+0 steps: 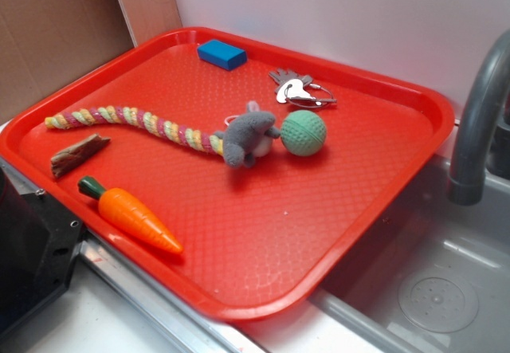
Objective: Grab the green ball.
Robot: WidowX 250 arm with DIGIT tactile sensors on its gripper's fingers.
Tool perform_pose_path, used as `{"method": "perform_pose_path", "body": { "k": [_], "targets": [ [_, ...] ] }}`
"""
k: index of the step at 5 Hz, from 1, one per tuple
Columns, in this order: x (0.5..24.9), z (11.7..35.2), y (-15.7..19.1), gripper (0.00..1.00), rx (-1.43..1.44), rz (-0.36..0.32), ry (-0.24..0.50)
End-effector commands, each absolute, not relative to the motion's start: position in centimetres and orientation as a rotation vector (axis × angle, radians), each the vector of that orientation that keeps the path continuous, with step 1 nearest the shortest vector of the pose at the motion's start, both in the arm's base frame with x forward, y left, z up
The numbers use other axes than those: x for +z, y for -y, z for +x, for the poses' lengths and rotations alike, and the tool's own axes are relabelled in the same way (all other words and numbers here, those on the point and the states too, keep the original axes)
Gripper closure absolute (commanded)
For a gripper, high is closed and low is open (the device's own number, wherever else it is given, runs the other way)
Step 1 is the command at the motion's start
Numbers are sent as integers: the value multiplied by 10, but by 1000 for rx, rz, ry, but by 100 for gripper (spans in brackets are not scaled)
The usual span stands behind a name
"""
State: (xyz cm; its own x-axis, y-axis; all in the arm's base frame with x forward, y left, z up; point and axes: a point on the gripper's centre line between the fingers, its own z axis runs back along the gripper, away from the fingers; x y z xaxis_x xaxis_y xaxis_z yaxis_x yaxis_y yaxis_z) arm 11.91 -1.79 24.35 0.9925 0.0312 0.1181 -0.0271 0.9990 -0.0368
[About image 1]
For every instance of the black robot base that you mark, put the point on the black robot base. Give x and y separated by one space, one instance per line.
40 240

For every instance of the green rubber ball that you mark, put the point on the green rubber ball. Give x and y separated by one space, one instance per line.
303 133

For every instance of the red plastic tray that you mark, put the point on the red plastic tray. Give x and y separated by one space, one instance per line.
256 240

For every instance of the grey plush mouse toy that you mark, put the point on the grey plush mouse toy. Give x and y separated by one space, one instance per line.
249 136

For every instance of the blue rectangular block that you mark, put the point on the blue rectangular block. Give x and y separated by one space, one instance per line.
221 54

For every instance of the orange toy carrot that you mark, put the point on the orange toy carrot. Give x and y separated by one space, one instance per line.
130 215

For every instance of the brown wood piece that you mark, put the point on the brown wood piece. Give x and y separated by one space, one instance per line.
75 155

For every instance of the grey toy faucet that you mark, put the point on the grey toy faucet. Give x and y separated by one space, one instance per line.
482 141

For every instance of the grey toy sink basin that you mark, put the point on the grey toy sink basin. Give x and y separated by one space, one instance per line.
428 276

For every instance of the brown cardboard panel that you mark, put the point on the brown cardboard panel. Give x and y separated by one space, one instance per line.
47 44

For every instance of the silver keys on ring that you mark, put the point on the silver keys on ring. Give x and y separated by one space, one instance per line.
300 90

